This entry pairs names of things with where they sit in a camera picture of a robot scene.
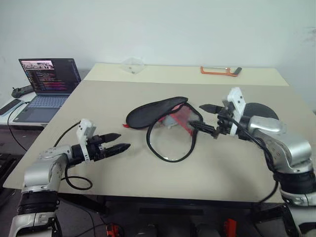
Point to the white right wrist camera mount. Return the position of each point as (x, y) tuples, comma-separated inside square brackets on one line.
[(238, 103)]

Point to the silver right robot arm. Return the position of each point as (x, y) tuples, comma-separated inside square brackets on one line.
[(284, 145)]

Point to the open grey laptop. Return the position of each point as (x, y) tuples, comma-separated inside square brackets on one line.
[(49, 81)]

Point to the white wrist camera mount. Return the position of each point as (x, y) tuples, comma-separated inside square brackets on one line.
[(85, 129), (238, 103)]

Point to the black red paddle case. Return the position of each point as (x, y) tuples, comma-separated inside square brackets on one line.
[(153, 112)]

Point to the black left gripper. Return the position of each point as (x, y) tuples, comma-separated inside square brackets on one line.
[(97, 148)]

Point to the black table frame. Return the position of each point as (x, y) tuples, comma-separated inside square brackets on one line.
[(172, 200)]

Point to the black smartphone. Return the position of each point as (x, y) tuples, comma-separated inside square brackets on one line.
[(10, 106)]

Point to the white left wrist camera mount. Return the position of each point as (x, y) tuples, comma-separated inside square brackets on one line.
[(85, 129)]

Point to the black handheld controller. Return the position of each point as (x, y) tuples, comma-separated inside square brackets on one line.
[(21, 91)]

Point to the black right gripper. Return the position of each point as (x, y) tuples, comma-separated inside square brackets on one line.
[(224, 121)]

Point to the round grey blue pad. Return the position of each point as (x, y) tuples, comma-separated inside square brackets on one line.
[(171, 122)]

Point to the black table tennis paddle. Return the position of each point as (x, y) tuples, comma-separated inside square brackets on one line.
[(261, 111)]

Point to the orange hacksaw frame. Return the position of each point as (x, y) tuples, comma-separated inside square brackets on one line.
[(214, 72)]

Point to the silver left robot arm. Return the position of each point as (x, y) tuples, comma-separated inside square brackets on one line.
[(42, 170)]

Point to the clear plastic piece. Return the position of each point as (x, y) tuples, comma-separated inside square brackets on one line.
[(133, 65)]

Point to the white side table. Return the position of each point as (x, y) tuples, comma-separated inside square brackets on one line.
[(7, 118)]

